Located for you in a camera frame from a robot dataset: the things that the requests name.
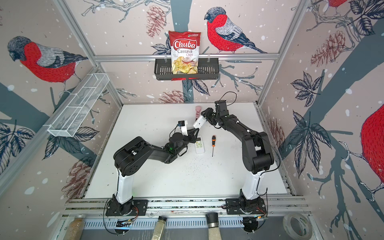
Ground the Chuba cassava chips bag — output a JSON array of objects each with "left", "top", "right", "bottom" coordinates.
[{"left": 169, "top": 31, "right": 201, "bottom": 74}]

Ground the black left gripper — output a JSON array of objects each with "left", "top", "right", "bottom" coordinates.
[{"left": 175, "top": 127, "right": 199, "bottom": 155}]

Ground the orange black screwdriver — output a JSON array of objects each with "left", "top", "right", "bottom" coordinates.
[{"left": 212, "top": 135, "right": 216, "bottom": 157}]

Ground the clear tape roll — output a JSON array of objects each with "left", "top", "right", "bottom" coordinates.
[{"left": 283, "top": 213, "right": 313, "bottom": 240}]

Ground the black-capped grain jar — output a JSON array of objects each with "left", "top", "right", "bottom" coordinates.
[{"left": 206, "top": 212, "right": 222, "bottom": 240}]

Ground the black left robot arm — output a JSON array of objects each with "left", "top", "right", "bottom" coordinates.
[{"left": 113, "top": 129, "right": 199, "bottom": 205}]

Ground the black wall basket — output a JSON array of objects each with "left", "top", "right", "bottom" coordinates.
[{"left": 154, "top": 58, "right": 220, "bottom": 81}]

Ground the glass jar of grains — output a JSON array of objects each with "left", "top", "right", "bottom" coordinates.
[{"left": 63, "top": 215, "right": 86, "bottom": 240}]

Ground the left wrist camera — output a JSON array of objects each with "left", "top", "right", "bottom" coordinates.
[{"left": 178, "top": 121, "right": 188, "bottom": 136}]

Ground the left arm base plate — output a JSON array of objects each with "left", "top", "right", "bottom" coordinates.
[{"left": 105, "top": 198, "right": 149, "bottom": 217}]

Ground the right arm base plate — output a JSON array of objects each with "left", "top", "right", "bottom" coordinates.
[{"left": 222, "top": 197, "right": 267, "bottom": 216}]

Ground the white remote control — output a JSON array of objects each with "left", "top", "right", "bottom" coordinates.
[
  {"left": 193, "top": 115, "right": 207, "bottom": 129},
  {"left": 195, "top": 136, "right": 205, "bottom": 154}
]

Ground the white wire mesh shelf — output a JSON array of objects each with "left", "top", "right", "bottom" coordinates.
[{"left": 48, "top": 73, "right": 110, "bottom": 137}]

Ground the slim seed bottle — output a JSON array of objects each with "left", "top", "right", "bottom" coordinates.
[{"left": 151, "top": 216, "right": 167, "bottom": 240}]

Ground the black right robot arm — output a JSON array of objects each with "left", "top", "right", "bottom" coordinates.
[{"left": 194, "top": 100, "right": 275, "bottom": 213}]

